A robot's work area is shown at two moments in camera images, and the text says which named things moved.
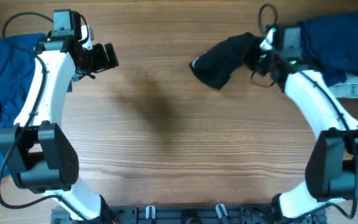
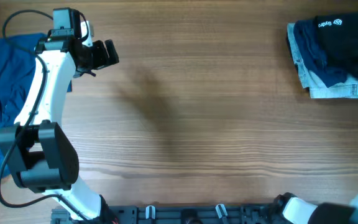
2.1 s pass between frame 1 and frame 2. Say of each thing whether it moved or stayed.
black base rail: stayed
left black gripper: stayed
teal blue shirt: stayed
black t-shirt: moved
